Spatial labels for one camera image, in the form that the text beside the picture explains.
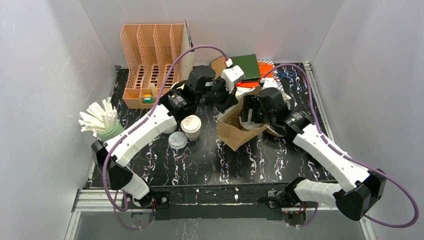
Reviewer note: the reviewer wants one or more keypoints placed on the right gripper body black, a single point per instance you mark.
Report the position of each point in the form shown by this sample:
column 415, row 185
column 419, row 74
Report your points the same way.
column 248, row 110

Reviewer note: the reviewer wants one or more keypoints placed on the stack of paper cups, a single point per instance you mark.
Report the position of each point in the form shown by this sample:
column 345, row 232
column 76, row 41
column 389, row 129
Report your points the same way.
column 178, row 87

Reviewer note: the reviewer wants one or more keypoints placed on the tan paper bag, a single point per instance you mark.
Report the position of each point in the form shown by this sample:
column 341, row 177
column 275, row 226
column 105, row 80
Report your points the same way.
column 229, row 127

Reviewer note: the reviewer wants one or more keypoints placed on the single paper cup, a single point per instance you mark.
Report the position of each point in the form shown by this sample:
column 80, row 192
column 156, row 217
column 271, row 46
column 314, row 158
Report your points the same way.
column 192, row 136

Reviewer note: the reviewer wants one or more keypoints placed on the cardboard two-cup carrier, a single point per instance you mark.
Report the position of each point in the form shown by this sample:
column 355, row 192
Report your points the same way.
column 276, row 130

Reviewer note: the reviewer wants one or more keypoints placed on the green yellow small item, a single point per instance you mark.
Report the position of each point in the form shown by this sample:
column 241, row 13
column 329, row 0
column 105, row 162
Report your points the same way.
column 147, row 99

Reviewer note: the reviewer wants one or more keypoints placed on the white folder in organizer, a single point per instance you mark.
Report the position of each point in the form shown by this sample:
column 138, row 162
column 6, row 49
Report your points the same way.
column 186, row 62

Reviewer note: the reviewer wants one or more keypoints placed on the stack of white lids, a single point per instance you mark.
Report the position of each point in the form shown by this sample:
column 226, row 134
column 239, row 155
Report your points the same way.
column 170, row 130

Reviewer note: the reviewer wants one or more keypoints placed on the orange paper bag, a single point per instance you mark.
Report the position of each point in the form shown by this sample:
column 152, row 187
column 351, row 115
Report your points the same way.
column 261, row 76

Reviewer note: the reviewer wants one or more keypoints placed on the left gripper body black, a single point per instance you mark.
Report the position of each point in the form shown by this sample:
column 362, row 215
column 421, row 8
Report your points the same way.
column 219, row 93

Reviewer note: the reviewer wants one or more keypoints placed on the single white lid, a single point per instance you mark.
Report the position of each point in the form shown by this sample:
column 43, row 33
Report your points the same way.
column 191, row 124

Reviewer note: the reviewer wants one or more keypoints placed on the pink desk file organizer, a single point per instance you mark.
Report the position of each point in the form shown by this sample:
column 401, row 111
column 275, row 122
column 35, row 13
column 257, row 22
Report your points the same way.
column 150, row 50

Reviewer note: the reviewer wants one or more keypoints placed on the loose white lid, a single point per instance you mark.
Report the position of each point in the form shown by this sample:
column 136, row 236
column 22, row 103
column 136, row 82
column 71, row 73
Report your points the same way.
column 177, row 140

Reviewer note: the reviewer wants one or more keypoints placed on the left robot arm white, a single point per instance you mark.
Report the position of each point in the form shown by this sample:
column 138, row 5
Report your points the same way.
column 113, row 156

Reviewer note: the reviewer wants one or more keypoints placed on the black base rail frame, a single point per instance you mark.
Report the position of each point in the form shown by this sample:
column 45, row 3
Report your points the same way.
column 210, row 212

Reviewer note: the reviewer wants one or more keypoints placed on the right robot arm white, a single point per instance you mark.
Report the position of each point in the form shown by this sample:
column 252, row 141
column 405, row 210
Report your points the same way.
column 357, row 188

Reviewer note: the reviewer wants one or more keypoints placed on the green cup holder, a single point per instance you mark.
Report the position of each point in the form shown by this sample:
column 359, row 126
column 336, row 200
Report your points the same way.
column 115, row 131

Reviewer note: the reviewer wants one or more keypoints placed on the white wrapped straws bundle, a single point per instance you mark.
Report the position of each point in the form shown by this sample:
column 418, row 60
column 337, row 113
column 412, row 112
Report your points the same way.
column 99, row 118

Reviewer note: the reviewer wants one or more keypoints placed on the dark green paper bag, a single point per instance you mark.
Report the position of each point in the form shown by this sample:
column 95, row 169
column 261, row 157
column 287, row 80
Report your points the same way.
column 248, row 63

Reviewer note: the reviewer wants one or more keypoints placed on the green paper cup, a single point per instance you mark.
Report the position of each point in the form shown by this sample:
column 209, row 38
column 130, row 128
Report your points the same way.
column 250, row 126

